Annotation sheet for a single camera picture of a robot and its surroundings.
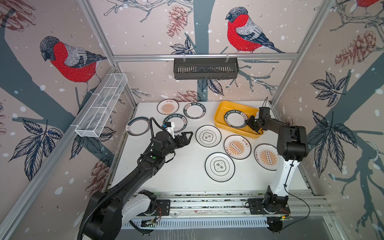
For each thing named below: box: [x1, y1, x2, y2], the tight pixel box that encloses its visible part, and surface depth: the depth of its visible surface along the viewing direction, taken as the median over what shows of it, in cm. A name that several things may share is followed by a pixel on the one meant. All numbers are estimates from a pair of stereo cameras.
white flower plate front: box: [204, 152, 236, 182], surface depth 89 cm
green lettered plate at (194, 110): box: [183, 102, 207, 120], surface depth 118 cm
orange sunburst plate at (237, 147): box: [223, 134, 252, 160], surface depth 97 cm
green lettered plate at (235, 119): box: [224, 109, 248, 129], surface depth 113 cm
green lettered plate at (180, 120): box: [163, 113, 188, 133], surface depth 113 cm
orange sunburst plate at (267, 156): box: [254, 143, 280, 171], surface depth 93 cm
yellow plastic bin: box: [214, 100, 263, 139], surface depth 116 cm
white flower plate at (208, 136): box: [195, 125, 222, 148], surface depth 103 cm
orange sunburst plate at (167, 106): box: [157, 99, 180, 115], surface depth 121 cm
